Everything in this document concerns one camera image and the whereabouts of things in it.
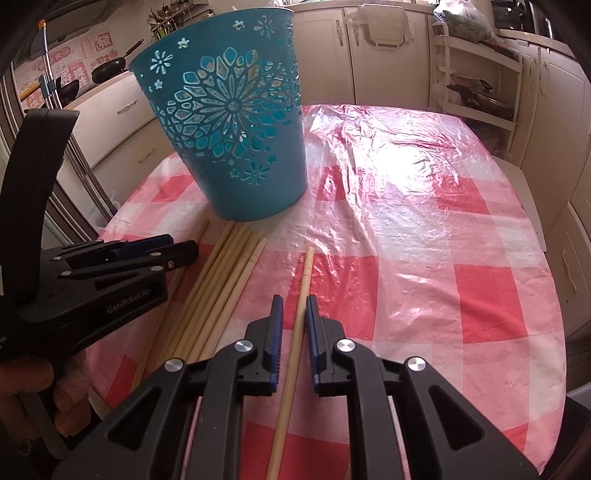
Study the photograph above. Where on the cream cabinet doors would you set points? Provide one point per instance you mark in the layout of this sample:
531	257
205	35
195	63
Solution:
323	55

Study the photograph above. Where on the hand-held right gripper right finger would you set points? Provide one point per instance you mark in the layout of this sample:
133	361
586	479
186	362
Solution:
313	344

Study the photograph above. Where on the pale wooden chopstick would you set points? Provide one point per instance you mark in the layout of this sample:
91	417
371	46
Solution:
300	304

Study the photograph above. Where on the utensil holder with cutlery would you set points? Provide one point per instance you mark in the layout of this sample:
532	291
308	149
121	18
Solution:
159	25

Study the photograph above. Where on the stainless steel refrigerator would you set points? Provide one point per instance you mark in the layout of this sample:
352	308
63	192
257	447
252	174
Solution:
78	184

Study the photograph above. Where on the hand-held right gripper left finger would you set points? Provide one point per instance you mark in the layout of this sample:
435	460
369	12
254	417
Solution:
277	344

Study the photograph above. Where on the dark countertop appliance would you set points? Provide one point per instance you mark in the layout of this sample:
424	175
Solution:
521	16

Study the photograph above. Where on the pink checkered plastic tablecloth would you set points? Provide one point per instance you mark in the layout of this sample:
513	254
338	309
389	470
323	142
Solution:
415	277

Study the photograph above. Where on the clear plastic bag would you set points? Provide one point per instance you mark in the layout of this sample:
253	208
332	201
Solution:
468	23

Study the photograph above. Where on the blue cut-out plastic basket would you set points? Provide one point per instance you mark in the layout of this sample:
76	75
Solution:
240	175

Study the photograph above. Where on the cream drawer cabinet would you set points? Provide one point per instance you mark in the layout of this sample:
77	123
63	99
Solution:
120	124

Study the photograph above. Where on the mop pole with blue clip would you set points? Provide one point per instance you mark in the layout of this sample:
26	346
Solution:
46	60

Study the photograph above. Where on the white shelf rack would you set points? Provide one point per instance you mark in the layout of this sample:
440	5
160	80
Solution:
512	87

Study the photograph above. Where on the row of wooden chopsticks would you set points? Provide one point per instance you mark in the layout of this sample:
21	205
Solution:
221	286

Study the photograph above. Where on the small black wok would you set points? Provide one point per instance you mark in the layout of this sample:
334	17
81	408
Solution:
67	92

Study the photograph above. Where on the person's left hand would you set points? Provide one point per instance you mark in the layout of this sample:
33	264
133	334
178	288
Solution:
27	374

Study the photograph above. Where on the cream tall cabinet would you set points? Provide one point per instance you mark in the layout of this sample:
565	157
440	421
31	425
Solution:
554	115

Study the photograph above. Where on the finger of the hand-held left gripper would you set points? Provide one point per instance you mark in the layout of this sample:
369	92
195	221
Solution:
180	253
138	243

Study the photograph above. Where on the steel pot with lid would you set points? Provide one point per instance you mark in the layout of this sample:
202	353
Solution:
489	104

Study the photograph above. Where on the red wall stickers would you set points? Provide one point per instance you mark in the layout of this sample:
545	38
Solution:
85	57

